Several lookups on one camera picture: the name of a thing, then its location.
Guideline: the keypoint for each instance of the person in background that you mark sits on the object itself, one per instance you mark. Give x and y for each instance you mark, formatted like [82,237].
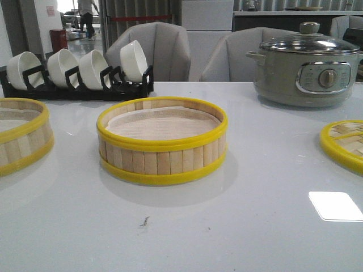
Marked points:
[85,10]

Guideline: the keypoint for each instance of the woven bamboo steamer lid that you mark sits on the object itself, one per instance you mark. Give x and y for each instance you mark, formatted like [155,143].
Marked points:
[342,142]

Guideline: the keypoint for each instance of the grey chair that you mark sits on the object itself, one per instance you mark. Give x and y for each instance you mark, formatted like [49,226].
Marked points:
[340,24]
[166,48]
[228,61]

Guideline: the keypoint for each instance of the grey electric cooking pot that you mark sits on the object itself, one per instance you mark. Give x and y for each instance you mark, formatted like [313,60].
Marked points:
[305,80]

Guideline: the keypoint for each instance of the red bin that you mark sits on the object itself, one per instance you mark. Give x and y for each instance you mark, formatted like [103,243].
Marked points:
[58,39]

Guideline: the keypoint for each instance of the left grey chair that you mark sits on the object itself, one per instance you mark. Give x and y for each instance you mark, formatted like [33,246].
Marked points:
[166,48]

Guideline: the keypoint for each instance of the white steamer liner paper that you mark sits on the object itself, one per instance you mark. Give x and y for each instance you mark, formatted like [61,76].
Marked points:
[162,124]

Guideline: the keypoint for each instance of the black dish rack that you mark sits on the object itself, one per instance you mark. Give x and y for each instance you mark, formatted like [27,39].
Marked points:
[114,85]

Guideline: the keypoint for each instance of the bamboo steamer basket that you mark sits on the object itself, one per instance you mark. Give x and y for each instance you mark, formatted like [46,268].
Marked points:
[162,162]
[25,144]

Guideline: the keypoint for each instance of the far right grey chair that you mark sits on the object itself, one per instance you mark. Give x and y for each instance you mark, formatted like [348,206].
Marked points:
[340,24]

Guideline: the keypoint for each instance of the white bowl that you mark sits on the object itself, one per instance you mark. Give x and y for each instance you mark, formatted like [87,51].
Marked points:
[17,65]
[133,61]
[58,64]
[90,67]

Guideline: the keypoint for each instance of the glass pot lid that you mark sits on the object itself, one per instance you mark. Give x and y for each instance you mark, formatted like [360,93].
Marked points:
[308,40]

